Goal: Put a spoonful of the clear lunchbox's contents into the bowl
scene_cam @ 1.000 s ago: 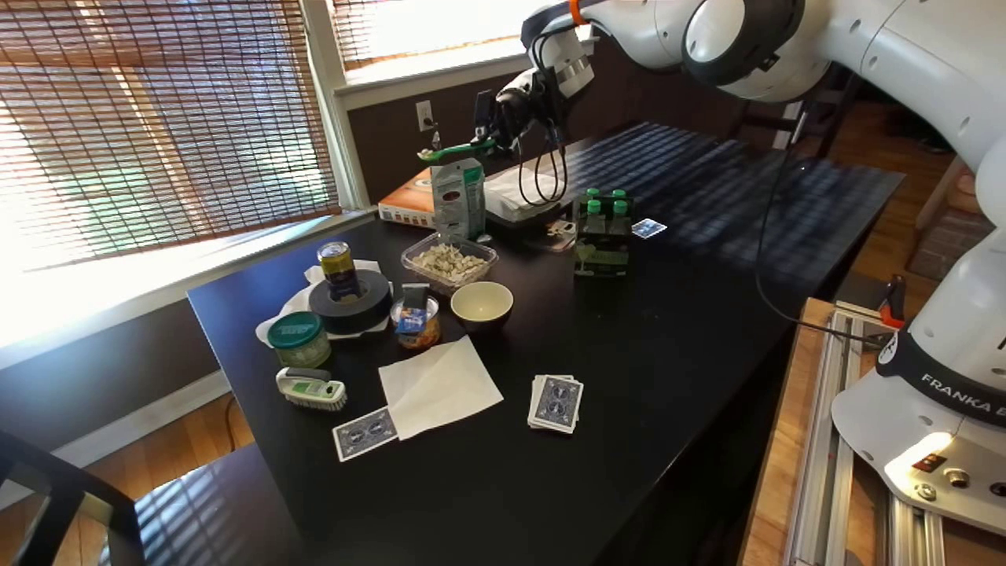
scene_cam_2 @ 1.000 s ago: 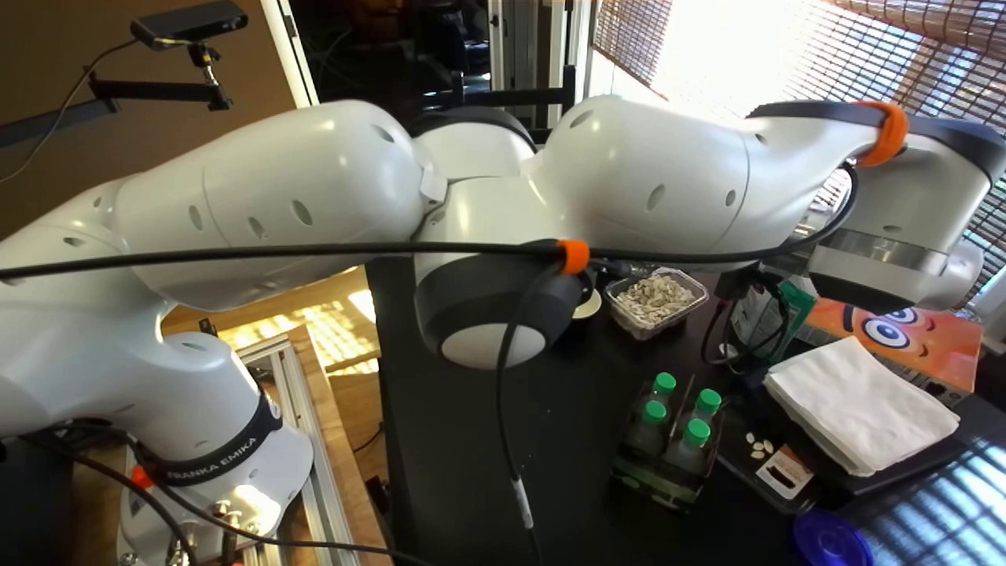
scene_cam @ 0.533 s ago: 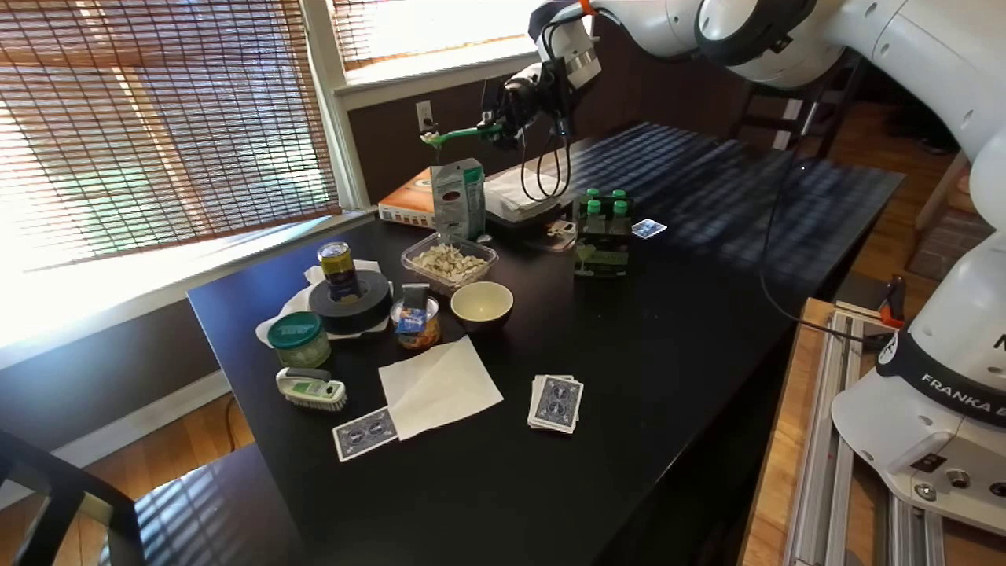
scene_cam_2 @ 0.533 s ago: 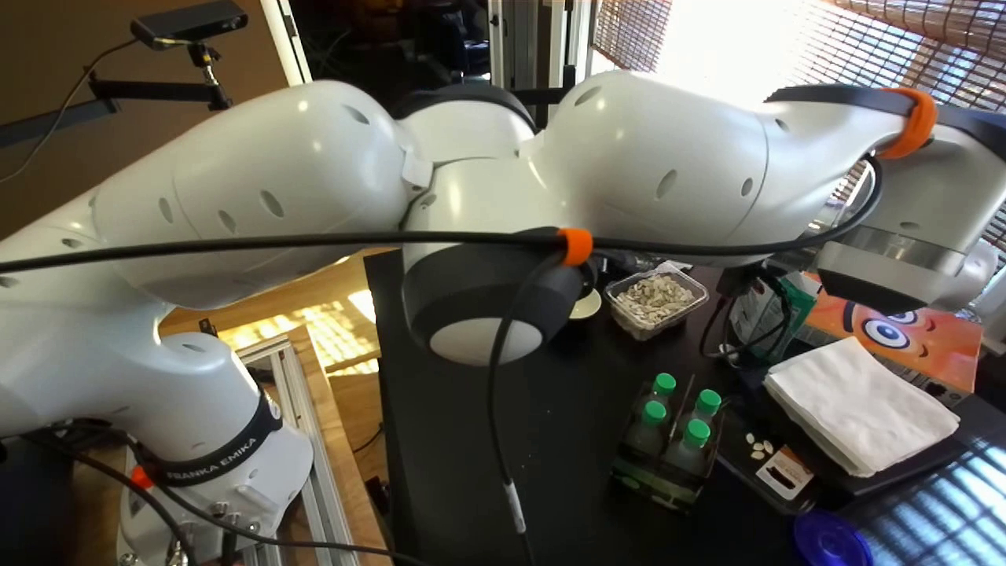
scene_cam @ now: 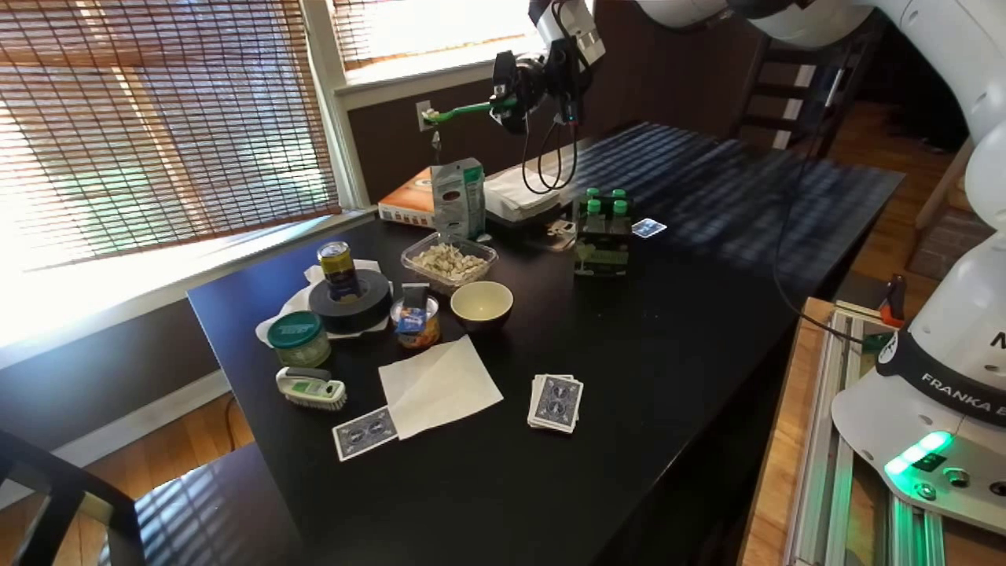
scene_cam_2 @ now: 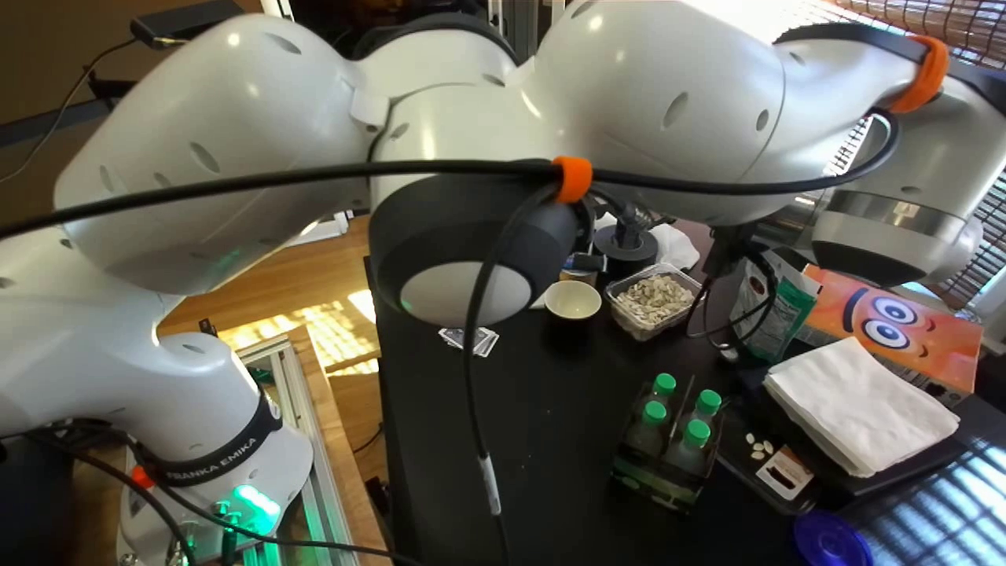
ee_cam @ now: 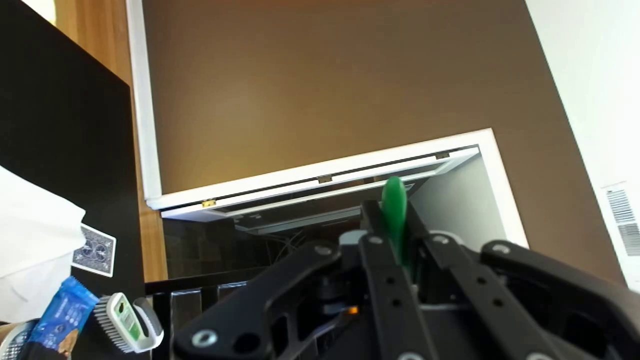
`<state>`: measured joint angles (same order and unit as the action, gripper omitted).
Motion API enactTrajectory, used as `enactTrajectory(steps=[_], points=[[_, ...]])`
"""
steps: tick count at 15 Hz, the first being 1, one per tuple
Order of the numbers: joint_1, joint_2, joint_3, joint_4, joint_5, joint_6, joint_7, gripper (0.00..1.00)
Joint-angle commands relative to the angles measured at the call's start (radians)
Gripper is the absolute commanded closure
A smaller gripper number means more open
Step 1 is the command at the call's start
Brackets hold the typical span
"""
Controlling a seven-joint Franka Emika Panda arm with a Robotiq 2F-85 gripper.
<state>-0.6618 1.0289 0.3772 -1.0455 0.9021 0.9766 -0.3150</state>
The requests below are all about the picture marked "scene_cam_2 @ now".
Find clear plastic lunchbox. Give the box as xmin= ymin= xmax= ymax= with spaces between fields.
xmin=604 ymin=265 xmax=704 ymax=347

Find cream round bowl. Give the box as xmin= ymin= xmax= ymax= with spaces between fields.
xmin=545 ymin=276 xmax=606 ymax=325

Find blue playing card deck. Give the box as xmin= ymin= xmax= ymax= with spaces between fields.
xmin=437 ymin=325 xmax=503 ymax=361

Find white pumpkin seeds pile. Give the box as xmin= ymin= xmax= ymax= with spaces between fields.
xmin=614 ymin=272 xmax=696 ymax=331

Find white paper sheet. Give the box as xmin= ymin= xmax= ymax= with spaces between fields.
xmin=648 ymin=217 xmax=704 ymax=272

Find green-capped small bottle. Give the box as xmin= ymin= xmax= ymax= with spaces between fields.
xmin=657 ymin=419 xmax=717 ymax=516
xmin=693 ymin=386 xmax=729 ymax=449
xmin=648 ymin=372 xmax=685 ymax=427
xmin=616 ymin=396 xmax=673 ymax=491

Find spilled white seeds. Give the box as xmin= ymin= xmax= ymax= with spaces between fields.
xmin=739 ymin=435 xmax=780 ymax=465

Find small white label card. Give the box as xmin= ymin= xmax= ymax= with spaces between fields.
xmin=756 ymin=445 xmax=814 ymax=500

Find folded white towel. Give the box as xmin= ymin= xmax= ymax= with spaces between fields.
xmin=760 ymin=335 xmax=966 ymax=482

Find blue round lid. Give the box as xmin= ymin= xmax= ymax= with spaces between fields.
xmin=791 ymin=509 xmax=878 ymax=566

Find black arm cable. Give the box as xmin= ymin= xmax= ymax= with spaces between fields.
xmin=0 ymin=27 xmax=947 ymax=240

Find black cable with grey connector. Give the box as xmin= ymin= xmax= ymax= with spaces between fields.
xmin=460 ymin=184 xmax=564 ymax=566

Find black gripper cable bundle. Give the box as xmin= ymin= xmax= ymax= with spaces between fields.
xmin=711 ymin=224 xmax=783 ymax=358

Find aluminium rail frame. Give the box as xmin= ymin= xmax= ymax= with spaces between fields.
xmin=223 ymin=325 xmax=366 ymax=566

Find black external camera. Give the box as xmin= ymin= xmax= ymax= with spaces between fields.
xmin=128 ymin=0 xmax=240 ymax=46

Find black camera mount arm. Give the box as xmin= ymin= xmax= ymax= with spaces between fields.
xmin=0 ymin=66 xmax=146 ymax=150

